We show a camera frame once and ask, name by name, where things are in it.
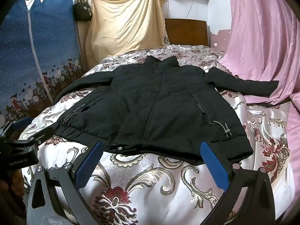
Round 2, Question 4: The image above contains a black hanging bag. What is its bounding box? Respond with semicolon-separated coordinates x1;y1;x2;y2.
73;0;93;22

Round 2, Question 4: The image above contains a brown wooden headboard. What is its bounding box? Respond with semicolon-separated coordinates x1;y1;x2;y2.
165;18;210;47

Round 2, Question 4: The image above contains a floral satin bedspread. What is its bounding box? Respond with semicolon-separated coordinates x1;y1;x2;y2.
17;44;296;225

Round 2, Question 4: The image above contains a pink draped cloth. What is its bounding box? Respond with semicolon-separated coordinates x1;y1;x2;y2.
218;0;300;167

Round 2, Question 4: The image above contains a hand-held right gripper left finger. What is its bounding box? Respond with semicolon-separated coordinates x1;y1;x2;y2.
26;141;105;225

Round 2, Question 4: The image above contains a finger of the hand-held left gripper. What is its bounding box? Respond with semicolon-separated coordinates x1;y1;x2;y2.
0;116;34;137
22;127;54;153

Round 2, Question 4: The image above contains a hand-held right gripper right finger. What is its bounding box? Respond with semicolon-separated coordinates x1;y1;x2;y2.
199;141;276;225

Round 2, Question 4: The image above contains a thin wall cable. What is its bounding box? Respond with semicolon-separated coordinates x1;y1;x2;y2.
184;0;196;20

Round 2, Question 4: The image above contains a blue printed wardrobe cover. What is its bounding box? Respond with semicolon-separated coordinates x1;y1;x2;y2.
0;0;86;132

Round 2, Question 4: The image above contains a black padded jacket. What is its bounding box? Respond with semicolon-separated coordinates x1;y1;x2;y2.
50;56;280;165

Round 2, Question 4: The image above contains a beige draped cloth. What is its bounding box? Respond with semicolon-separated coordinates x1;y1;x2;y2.
85;0;168;69

